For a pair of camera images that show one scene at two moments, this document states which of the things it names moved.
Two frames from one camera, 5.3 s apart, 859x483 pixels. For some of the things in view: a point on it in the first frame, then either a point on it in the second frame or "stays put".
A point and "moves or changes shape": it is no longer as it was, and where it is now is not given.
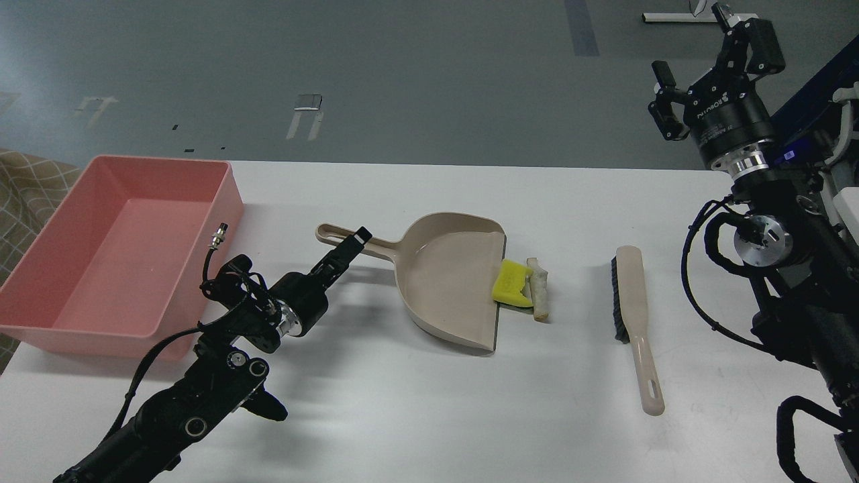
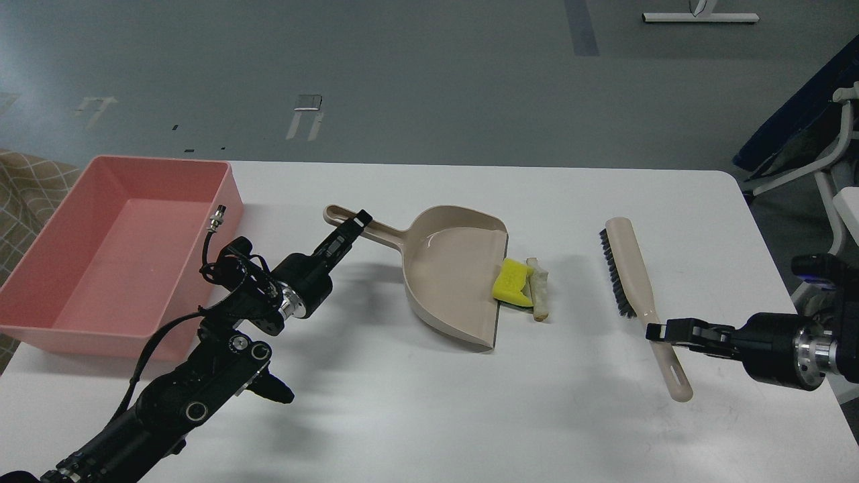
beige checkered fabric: x=31 y=187 stays put
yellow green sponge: x=510 y=282 stays put
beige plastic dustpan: x=447 y=265 moves or changes shape
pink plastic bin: x=117 y=270 stays put
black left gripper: x=302 y=302 to x=304 y=284
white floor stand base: x=703 y=13 stays put
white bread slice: x=538 y=280 stays put
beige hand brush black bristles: x=628 y=298 to x=634 y=298
